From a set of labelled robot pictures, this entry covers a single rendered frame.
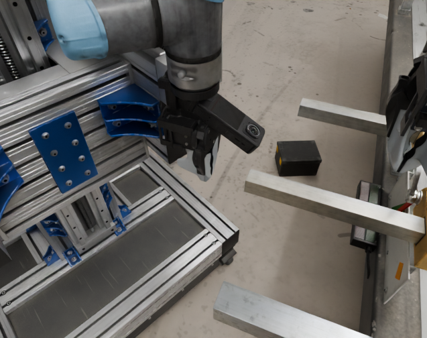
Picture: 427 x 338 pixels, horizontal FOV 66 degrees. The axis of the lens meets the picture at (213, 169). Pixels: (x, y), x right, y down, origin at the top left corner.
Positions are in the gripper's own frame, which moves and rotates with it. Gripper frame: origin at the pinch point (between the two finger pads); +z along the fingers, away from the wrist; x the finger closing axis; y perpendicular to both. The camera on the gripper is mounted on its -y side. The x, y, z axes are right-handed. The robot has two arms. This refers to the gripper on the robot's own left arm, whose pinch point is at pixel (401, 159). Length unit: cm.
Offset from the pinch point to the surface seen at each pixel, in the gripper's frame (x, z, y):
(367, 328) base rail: 6.7, 31.3, 8.5
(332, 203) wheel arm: -5.4, 12.7, -0.8
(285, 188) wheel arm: -13.0, 12.7, -1.0
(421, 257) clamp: 8.2, 14.2, 3.1
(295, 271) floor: -2, 99, -34
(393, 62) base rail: 8, 29, -85
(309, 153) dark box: -10, 87, -93
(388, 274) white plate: 8.3, 26.8, -0.5
